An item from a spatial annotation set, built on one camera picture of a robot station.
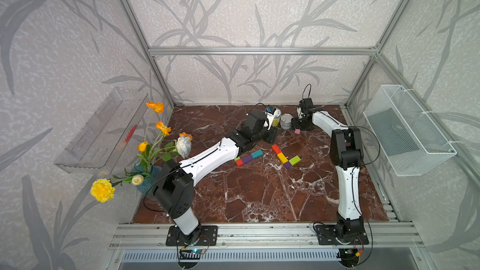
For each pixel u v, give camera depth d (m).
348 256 0.75
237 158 0.94
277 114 1.05
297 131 1.06
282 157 0.96
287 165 0.94
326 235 0.73
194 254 0.72
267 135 0.72
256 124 0.61
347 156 0.61
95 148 0.64
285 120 1.06
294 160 0.95
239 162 0.94
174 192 0.44
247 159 0.96
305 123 0.94
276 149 0.99
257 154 0.98
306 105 0.89
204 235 0.73
